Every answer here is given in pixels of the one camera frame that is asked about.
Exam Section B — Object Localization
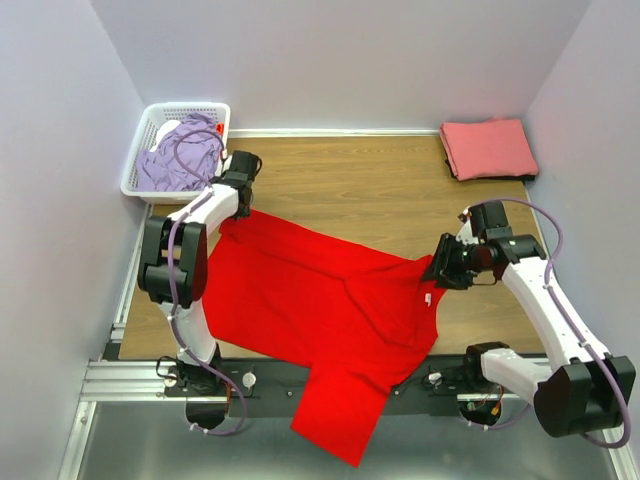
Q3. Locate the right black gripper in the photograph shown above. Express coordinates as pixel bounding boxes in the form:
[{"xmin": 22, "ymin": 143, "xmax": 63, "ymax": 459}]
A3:
[{"xmin": 419, "ymin": 231, "xmax": 490, "ymax": 290}]

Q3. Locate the red t shirt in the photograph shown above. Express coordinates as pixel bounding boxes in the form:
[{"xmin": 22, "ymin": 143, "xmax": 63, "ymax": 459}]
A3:
[{"xmin": 202, "ymin": 211, "xmax": 443, "ymax": 466}]

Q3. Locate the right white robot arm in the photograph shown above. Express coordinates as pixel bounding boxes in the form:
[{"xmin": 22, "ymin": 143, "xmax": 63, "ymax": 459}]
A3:
[{"xmin": 422, "ymin": 233, "xmax": 636, "ymax": 448}]

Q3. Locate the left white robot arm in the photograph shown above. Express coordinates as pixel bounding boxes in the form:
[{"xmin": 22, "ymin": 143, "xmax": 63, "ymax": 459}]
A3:
[{"xmin": 137, "ymin": 181, "xmax": 253, "ymax": 395}]

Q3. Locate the purple t shirt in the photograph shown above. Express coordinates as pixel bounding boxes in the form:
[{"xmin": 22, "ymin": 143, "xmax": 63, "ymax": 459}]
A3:
[{"xmin": 135, "ymin": 112, "xmax": 225, "ymax": 192}]

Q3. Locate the white garment in basket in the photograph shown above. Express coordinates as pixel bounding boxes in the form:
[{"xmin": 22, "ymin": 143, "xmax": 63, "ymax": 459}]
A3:
[{"xmin": 149, "ymin": 120, "xmax": 181, "ymax": 152}]

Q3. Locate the white plastic laundry basket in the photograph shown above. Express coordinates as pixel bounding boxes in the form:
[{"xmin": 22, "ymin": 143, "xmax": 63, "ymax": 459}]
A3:
[{"xmin": 120, "ymin": 102, "xmax": 231, "ymax": 204}]

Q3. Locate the folded pink t shirt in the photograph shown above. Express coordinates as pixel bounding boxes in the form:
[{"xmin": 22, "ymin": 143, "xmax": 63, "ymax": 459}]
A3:
[{"xmin": 439, "ymin": 118, "xmax": 539, "ymax": 172}]

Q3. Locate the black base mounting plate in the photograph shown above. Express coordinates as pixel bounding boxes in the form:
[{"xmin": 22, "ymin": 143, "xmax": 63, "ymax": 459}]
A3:
[{"xmin": 155, "ymin": 355, "xmax": 516, "ymax": 429}]

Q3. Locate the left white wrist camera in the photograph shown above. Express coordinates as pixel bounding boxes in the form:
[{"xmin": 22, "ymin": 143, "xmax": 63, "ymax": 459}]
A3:
[{"xmin": 220, "ymin": 150, "xmax": 263, "ymax": 188}]

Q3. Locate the aluminium frame rail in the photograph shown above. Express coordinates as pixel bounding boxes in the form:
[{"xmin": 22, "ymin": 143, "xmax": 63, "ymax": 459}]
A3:
[{"xmin": 57, "ymin": 204, "xmax": 640, "ymax": 480}]

